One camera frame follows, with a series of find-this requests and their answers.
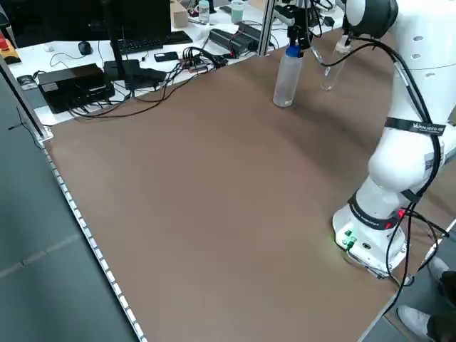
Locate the black docking box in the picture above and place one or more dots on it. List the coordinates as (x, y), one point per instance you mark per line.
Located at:
(75, 87)

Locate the red emergency stop button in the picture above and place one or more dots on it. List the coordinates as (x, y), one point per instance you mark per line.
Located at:
(8, 50)

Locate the black keyboard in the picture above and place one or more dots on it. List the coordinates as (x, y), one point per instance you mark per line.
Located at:
(153, 41)

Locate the black smartphone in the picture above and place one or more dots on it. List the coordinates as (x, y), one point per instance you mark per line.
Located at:
(165, 56)

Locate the green plastic cup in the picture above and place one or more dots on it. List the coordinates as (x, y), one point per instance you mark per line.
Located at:
(237, 12)

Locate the black computer mouse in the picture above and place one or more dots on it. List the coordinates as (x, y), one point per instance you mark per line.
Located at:
(84, 48)

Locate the clear plastic cup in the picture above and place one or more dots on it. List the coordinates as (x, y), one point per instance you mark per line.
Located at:
(203, 12)

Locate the cardboard box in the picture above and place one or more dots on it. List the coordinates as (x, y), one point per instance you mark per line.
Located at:
(179, 14)

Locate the clear condiment bottle white cap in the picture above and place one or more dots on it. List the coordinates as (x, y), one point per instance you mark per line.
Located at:
(329, 80)

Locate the aluminium frame post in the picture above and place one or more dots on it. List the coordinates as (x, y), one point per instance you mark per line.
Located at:
(266, 28)

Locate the black monitor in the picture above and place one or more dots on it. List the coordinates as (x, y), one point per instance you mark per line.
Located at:
(107, 18)

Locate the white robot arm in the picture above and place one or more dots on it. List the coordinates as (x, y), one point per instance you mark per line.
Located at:
(402, 167)

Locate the person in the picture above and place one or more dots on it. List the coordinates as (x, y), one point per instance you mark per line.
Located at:
(415, 318)

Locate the black power supply box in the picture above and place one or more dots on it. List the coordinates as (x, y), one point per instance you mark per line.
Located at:
(251, 32)
(228, 41)

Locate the clear drink bottle blue cap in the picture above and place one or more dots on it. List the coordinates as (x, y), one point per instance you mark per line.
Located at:
(285, 82)

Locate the black monitor stand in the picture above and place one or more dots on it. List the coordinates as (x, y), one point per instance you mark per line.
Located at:
(119, 53)

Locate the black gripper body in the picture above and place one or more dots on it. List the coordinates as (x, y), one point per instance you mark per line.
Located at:
(302, 16)

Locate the usb hub with red plugs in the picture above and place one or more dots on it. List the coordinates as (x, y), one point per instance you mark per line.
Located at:
(199, 62)

